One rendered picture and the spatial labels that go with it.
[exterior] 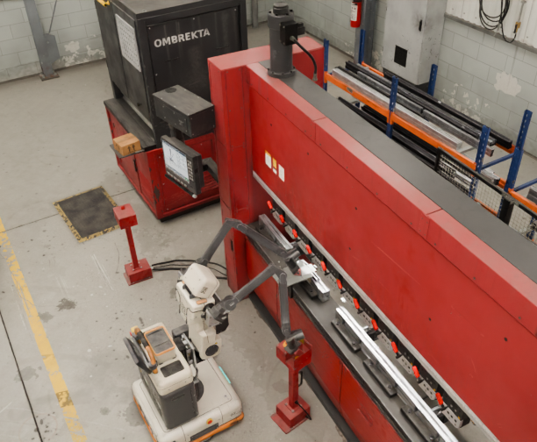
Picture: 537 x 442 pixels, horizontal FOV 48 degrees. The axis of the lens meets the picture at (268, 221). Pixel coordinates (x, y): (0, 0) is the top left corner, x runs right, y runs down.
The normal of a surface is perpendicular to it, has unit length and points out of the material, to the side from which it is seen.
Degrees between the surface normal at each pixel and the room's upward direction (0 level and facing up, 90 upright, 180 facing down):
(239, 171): 90
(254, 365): 0
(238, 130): 90
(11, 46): 90
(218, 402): 0
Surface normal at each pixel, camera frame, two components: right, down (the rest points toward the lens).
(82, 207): -0.03, -0.79
